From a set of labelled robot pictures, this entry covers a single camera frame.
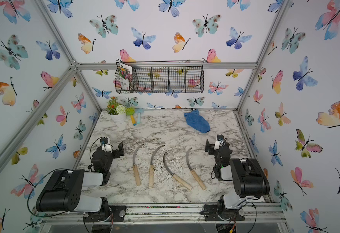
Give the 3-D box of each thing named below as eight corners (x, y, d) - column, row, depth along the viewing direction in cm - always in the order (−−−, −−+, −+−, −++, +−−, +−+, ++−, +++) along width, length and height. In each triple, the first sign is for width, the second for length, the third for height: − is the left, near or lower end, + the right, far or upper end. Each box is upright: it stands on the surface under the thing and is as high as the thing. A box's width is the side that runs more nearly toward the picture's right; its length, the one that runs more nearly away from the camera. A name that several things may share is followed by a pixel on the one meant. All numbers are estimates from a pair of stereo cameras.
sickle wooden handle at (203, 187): (203, 191, 83) (204, 190, 81) (190, 171, 90) (190, 170, 89) (206, 189, 84) (206, 188, 82) (192, 170, 91) (192, 169, 89)
